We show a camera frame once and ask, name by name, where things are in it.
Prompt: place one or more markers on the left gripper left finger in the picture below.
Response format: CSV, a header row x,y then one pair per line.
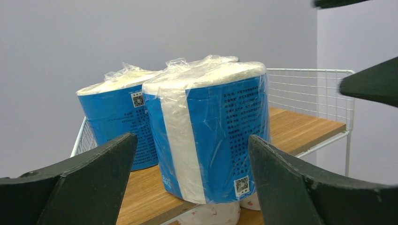
x,y
86,189

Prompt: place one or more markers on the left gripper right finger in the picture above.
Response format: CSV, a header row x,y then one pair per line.
x,y
292,191

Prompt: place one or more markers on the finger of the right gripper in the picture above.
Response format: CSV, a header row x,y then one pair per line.
x,y
325,4
378,83

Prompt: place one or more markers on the white floral roll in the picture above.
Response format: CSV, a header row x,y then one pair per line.
x,y
251,202
213,214

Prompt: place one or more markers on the blue roll front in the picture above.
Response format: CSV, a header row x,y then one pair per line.
x,y
116,106

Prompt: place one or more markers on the blue roll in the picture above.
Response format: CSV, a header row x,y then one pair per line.
x,y
116,106
201,117

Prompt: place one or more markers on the white wire wooden shelf rack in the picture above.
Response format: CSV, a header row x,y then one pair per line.
x,y
306,114

